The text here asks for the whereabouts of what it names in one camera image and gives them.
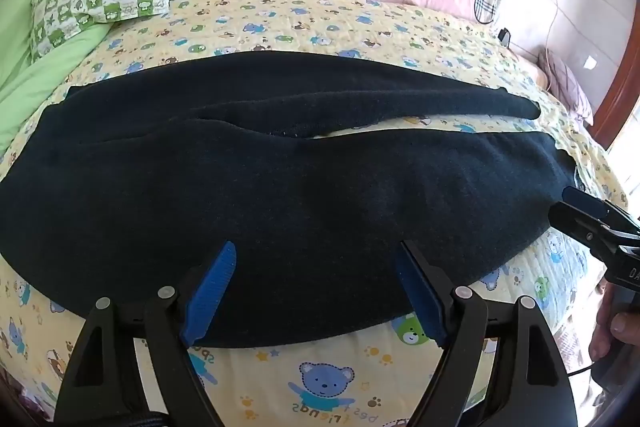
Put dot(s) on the black pants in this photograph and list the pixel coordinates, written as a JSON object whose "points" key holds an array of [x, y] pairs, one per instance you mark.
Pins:
{"points": [[300, 187]]}

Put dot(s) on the person's right hand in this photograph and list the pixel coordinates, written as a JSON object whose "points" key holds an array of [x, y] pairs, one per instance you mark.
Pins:
{"points": [[600, 332]]}

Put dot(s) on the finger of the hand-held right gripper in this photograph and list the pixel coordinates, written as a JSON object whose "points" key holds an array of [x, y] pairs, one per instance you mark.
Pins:
{"points": [[577, 224], [582, 199]]}

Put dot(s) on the white wall switch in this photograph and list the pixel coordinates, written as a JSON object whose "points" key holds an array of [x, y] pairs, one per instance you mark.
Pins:
{"points": [[590, 63]]}

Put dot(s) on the light green blanket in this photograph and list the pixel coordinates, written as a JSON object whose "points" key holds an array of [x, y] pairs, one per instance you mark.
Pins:
{"points": [[30, 72]]}

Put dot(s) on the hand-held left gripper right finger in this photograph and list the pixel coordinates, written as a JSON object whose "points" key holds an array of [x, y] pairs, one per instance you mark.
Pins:
{"points": [[420, 292]]}

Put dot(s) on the pink plaid pillow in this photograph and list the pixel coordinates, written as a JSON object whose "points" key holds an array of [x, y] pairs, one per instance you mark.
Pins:
{"points": [[567, 87]]}

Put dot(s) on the brown wooden door frame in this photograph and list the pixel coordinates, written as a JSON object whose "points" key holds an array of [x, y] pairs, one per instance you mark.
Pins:
{"points": [[620, 102]]}

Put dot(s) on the yellow printed bed sheet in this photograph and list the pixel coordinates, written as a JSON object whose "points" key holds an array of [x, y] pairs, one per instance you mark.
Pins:
{"points": [[350, 14]]}

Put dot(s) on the black charger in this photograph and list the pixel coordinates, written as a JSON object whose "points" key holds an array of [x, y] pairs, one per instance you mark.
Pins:
{"points": [[505, 37]]}

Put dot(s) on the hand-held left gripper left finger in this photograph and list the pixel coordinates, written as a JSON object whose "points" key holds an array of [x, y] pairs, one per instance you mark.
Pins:
{"points": [[212, 292]]}

